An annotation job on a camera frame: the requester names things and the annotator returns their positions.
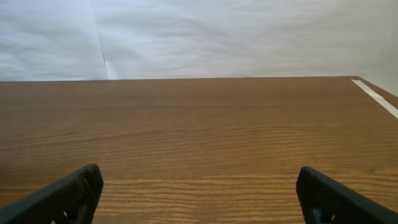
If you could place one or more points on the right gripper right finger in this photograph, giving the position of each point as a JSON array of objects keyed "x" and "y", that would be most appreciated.
[{"x": 329, "y": 196}]

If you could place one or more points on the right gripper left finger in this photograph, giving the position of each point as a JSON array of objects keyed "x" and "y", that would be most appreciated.
[{"x": 71, "y": 193}]

